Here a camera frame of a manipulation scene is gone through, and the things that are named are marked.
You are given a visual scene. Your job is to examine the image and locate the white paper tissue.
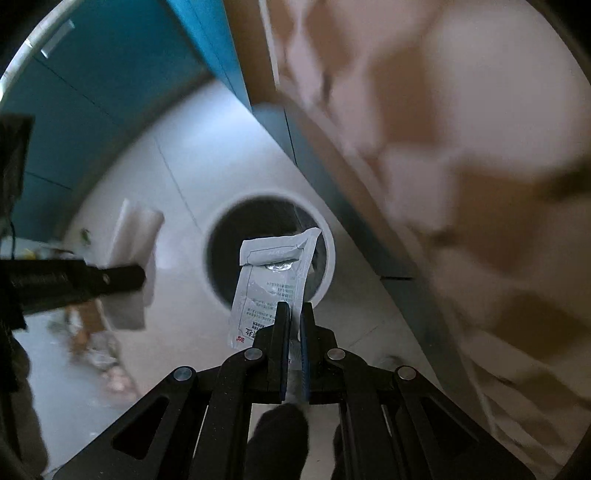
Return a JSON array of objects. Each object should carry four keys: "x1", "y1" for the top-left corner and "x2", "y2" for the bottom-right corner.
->
[{"x1": 105, "y1": 198, "x2": 165, "y2": 330}]

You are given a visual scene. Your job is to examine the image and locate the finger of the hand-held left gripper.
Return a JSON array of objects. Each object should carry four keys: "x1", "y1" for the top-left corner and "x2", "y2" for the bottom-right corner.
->
[{"x1": 0, "y1": 258, "x2": 147, "y2": 320}]

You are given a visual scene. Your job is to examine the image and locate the white round bin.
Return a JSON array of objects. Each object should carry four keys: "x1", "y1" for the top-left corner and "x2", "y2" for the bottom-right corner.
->
[{"x1": 202, "y1": 188, "x2": 335, "y2": 311}]

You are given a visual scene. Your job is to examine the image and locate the brown cardboard box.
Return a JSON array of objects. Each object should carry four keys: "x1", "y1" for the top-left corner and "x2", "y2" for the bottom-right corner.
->
[{"x1": 65, "y1": 300, "x2": 108, "y2": 352}]

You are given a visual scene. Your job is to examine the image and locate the checkered brown white tablecloth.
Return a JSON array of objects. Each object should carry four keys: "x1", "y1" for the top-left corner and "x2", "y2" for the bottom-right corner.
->
[{"x1": 224, "y1": 0, "x2": 591, "y2": 467}]

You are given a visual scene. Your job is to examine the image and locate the blue stove cabinet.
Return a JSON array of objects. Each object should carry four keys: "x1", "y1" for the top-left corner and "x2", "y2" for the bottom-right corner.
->
[{"x1": 168, "y1": 0, "x2": 416, "y2": 280}]

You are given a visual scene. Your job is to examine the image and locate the pink filled plastic bag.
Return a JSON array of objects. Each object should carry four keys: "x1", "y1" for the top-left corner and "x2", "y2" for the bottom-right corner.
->
[{"x1": 99, "y1": 369, "x2": 142, "y2": 403}]

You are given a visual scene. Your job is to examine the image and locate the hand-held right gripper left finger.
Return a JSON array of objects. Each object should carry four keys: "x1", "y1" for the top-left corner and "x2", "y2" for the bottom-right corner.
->
[{"x1": 51, "y1": 302, "x2": 291, "y2": 480}]

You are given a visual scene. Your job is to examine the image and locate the person's dark fleece clothing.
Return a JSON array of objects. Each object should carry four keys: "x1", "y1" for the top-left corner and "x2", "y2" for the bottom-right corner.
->
[{"x1": 247, "y1": 402, "x2": 309, "y2": 480}]

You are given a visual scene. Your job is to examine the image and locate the white sachet packet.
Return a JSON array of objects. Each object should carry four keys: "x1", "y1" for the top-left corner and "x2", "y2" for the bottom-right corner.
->
[{"x1": 226, "y1": 226, "x2": 322, "y2": 404}]

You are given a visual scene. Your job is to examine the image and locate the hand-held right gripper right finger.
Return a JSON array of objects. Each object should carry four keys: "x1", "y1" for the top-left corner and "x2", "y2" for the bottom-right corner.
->
[{"x1": 300, "y1": 302, "x2": 536, "y2": 480}]

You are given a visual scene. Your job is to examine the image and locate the clear plastic bag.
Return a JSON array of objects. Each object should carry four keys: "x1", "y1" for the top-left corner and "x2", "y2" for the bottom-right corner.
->
[{"x1": 83, "y1": 332, "x2": 126, "y2": 376}]

